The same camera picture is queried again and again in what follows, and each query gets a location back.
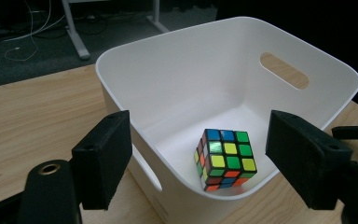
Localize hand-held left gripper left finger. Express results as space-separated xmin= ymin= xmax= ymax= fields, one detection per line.
xmin=71 ymin=109 xmax=133 ymax=211

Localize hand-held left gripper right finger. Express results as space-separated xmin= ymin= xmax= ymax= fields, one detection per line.
xmin=264 ymin=109 xmax=354 ymax=211

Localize colourful puzzle cube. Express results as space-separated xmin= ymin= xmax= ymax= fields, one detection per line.
xmin=193 ymin=128 xmax=258 ymax=192

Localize white plastic bin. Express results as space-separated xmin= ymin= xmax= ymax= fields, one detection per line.
xmin=94 ymin=16 xmax=358 ymax=224

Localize grey metal stand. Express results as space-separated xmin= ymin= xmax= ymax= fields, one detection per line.
xmin=61 ymin=0 xmax=171 ymax=62

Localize black cables under stand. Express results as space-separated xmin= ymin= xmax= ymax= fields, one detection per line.
xmin=73 ymin=13 xmax=110 ymax=35

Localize white floor cable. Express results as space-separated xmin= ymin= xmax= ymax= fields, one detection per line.
xmin=0 ymin=0 xmax=67 ymax=63

